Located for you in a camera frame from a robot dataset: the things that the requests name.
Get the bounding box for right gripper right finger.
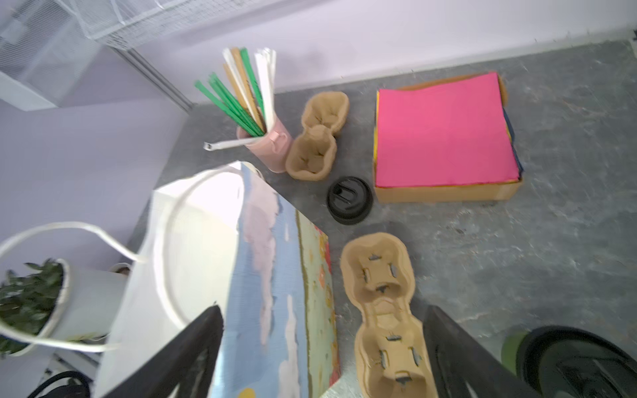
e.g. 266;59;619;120
423;305;539;398

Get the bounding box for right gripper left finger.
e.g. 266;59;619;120
106;305;224;397

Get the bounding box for green paper cup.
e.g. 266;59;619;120
500;332;529;375

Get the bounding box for single cardboard cup carrier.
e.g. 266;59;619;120
340;232;438;397

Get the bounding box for black coffee cup lid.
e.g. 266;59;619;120
516;326;636;397

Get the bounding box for painted paper gift bag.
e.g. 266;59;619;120
0;160;343;398

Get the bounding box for potted green plant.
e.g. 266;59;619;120
1;259;127;342

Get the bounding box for cardboard napkin box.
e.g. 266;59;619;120
372;72;524;204

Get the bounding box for pink napkin stack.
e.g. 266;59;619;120
372;71;523;189

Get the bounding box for pink utensil holder cup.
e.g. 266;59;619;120
245;118;293;173

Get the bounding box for green stirrer sticks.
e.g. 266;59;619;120
194;47;267;138

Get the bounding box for white wrapped straws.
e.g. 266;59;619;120
222;47;276;137

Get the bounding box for small white wire basket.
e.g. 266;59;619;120
1;0;101;111

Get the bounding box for wide white wire basket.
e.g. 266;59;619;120
58;0;276;51

